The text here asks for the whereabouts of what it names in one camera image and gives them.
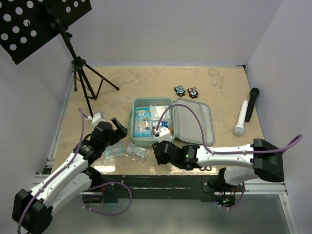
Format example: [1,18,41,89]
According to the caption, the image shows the teal clear zip bag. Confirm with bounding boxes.
[104,143,124,159]

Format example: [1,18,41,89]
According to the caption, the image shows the blue cotton swab bag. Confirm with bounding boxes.
[134,107,153,137]

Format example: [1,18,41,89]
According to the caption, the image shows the mint green medicine case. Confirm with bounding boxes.
[128,97,215,147]

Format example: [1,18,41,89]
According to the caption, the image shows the white gauze pack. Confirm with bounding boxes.
[149,105,169,120]

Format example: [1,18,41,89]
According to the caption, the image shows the black handled scissors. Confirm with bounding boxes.
[199,166,212,171]

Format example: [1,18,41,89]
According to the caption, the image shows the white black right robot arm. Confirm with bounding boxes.
[152,139,284,192]

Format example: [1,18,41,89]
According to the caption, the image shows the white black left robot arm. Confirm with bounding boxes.
[12,118,128,234]

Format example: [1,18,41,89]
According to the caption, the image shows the clear flat sachet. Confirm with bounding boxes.
[126,143,149,159]

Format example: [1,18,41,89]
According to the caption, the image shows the white microphone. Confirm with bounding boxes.
[234,100,248,136]

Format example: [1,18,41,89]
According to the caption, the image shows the blue owl number block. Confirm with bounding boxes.
[174,85,186,97]

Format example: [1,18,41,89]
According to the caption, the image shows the black microphone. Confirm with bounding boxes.
[245,87,259,122]

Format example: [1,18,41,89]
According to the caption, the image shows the black music stand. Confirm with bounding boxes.
[0,0,111,111]

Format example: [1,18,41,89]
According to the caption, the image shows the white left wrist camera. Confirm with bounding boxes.
[86,111,105,127]

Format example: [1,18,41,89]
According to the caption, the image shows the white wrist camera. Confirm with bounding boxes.
[86,111,105,127]
[153,126,172,142]

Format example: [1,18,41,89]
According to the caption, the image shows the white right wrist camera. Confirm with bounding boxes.
[153,126,172,142]

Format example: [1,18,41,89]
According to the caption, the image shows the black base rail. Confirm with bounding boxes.
[89,175,243,203]

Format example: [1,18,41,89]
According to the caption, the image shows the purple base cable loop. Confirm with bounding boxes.
[82,182,134,216]

